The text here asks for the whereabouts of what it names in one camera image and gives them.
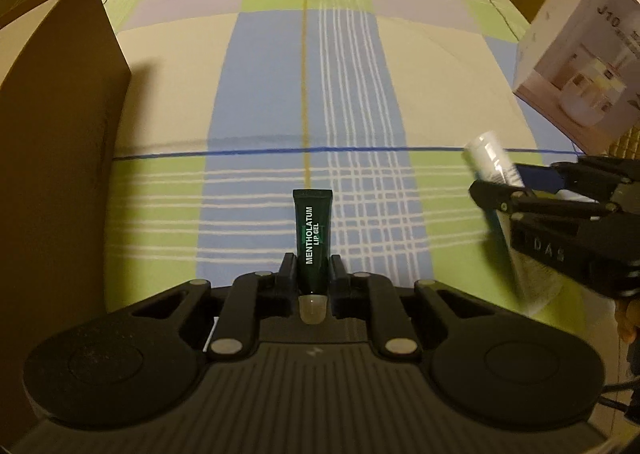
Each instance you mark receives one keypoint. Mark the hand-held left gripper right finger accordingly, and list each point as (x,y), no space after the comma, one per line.
(337,284)

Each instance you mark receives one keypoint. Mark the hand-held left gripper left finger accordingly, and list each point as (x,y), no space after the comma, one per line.
(288,284)

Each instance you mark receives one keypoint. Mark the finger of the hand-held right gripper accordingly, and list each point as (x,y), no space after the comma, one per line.
(492,195)
(542,178)

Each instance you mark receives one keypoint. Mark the white tube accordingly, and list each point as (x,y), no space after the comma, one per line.
(492,156)

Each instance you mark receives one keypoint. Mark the dark green lip gel tube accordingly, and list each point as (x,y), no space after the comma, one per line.
(312,234)

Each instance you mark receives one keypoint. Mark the large white box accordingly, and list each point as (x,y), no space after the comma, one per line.
(60,159)

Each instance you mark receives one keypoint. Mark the person's right hand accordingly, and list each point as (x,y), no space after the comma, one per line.
(625,324)

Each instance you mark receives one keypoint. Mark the brown quilted mat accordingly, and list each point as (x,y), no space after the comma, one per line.
(627,141)

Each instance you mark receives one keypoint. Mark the white humidifier box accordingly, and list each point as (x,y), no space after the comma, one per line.
(575,59)

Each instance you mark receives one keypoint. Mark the plaid tablecloth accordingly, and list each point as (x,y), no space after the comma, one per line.
(375,99)

